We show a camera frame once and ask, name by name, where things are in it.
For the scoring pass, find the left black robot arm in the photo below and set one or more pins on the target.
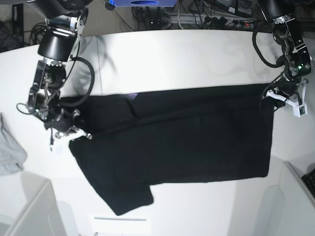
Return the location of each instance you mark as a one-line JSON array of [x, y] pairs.
[[295, 59]]

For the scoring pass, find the black T-shirt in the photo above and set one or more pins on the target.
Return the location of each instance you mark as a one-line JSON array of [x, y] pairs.
[[173, 136]]

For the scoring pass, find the white bin left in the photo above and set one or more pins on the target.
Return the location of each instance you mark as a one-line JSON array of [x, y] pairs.
[[28, 206]]

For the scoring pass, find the grey cloth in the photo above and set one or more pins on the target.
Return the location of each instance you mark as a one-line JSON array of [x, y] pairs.
[[12, 155]]

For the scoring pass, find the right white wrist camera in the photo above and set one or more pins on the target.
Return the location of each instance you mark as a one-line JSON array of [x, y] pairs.
[[56, 147]]

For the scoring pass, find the white bin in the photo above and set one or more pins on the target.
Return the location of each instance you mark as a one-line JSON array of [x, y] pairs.
[[28, 206], [287, 209]]

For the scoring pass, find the white bin right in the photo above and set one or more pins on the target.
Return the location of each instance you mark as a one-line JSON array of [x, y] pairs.
[[287, 209]]

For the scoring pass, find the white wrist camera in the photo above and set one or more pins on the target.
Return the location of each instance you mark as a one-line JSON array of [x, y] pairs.
[[56, 147], [300, 110]]

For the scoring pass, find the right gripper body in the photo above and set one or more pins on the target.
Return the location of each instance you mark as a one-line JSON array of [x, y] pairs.
[[64, 123]]

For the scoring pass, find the black keyboard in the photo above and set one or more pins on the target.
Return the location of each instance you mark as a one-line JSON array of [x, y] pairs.
[[309, 180]]

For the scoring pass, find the white power strip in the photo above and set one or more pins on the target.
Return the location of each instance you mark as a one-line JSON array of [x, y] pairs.
[[218, 22]]

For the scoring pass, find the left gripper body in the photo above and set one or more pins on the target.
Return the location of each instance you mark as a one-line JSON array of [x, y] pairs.
[[292, 91]]

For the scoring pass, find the blue box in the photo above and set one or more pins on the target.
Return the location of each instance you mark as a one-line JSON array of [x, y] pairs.
[[149, 3]]

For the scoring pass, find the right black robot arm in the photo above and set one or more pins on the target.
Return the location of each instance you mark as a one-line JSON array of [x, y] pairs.
[[65, 21]]

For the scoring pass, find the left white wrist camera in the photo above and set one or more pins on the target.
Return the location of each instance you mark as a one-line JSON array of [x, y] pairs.
[[300, 110]]

